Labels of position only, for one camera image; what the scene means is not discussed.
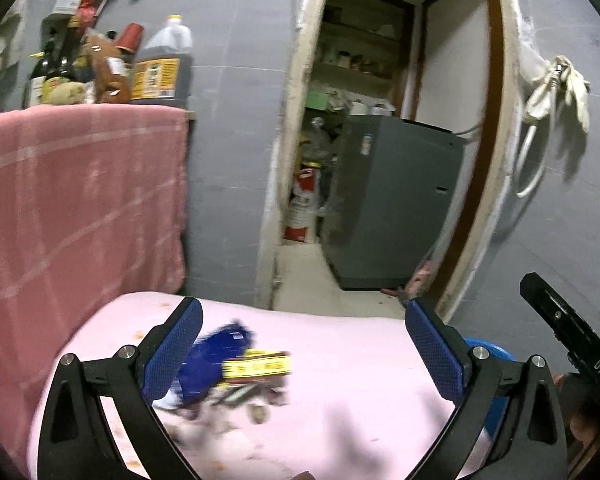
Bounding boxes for right hand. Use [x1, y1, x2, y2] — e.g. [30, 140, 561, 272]
[552, 372, 600, 466]

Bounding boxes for red plaid cloth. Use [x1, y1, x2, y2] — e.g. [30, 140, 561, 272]
[0, 104, 189, 470]

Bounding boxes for grey washing machine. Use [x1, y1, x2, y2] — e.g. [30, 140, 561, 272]
[320, 115, 466, 290]

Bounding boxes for blue snack wrapper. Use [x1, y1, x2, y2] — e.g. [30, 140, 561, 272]
[176, 322, 253, 405]

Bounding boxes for white rubber gloves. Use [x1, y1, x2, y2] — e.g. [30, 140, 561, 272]
[524, 55, 591, 134]

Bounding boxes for wooden door frame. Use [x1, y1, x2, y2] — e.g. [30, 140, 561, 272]
[254, 0, 522, 322]

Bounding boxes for green box on shelf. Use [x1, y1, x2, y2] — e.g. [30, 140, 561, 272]
[306, 89, 329, 112]

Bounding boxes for yellow wrapper strip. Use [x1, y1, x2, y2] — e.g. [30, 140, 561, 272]
[222, 351, 290, 382]

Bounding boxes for red cup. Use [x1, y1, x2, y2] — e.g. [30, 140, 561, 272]
[116, 23, 144, 53]

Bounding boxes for pink bottle on floor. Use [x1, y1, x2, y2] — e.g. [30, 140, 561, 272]
[404, 260, 432, 300]

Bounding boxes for brown sauce pouch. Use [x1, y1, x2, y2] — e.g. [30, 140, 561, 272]
[85, 32, 131, 104]

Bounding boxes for dark glass bottle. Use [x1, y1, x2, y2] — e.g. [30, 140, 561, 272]
[41, 21, 80, 104]

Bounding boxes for large soy sauce jug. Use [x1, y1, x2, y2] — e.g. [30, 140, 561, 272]
[130, 15, 194, 110]

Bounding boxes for blue plastic bucket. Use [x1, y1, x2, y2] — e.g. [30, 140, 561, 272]
[462, 337, 519, 441]

